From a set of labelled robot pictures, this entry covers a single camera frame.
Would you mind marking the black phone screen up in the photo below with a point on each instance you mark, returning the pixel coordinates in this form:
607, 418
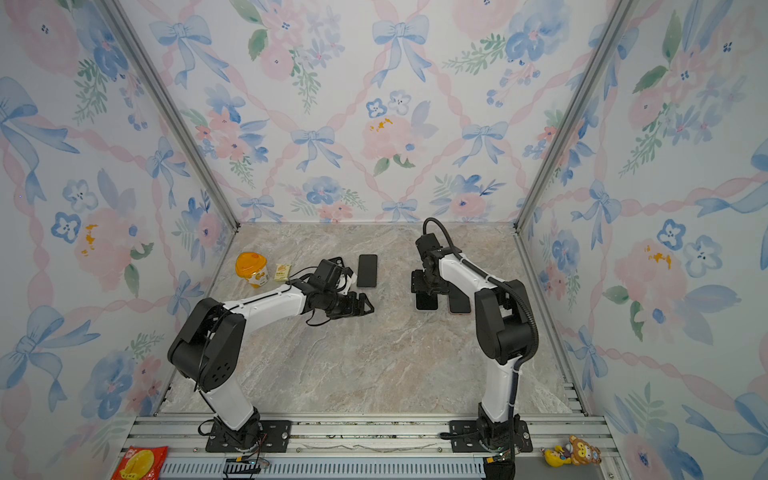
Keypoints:
459, 303

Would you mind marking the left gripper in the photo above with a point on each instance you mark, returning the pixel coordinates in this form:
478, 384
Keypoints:
352, 309

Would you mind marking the aluminium rail frame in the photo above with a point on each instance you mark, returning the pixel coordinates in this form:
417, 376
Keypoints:
337, 446

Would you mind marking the orange lid yogurt cup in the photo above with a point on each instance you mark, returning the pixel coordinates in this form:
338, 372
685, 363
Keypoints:
252, 267

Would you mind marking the small yellow snack packet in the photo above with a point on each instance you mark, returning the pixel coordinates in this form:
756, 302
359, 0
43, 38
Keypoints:
282, 272

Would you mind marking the yellow and brown plush toy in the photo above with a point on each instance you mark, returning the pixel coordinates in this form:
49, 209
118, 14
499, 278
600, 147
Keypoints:
575, 452

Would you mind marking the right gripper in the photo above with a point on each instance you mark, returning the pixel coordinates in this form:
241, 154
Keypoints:
416, 284

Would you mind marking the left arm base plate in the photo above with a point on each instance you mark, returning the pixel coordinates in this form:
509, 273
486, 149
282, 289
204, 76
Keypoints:
265, 436

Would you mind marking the red chip bag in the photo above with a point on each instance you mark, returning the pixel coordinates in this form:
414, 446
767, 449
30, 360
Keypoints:
141, 464

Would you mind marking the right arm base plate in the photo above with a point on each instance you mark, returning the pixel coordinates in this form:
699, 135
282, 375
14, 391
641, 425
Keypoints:
478, 436

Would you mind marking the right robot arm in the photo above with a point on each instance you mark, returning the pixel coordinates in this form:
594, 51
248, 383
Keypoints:
505, 330

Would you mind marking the black phone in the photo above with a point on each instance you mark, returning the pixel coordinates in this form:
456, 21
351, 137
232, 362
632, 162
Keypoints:
367, 274
426, 302

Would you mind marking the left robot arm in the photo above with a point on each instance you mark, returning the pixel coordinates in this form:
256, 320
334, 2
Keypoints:
207, 349

